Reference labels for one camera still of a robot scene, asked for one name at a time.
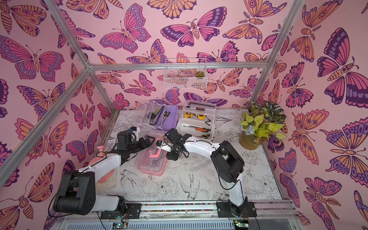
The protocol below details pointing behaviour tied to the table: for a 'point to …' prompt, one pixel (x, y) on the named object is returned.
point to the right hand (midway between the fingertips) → (170, 151)
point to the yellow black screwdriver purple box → (166, 114)
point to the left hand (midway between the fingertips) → (152, 139)
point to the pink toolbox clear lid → (151, 160)
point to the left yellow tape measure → (188, 114)
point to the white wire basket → (185, 73)
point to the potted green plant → (262, 118)
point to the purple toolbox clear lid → (143, 108)
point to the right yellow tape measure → (201, 117)
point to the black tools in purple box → (155, 115)
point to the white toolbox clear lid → (197, 119)
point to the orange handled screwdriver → (203, 129)
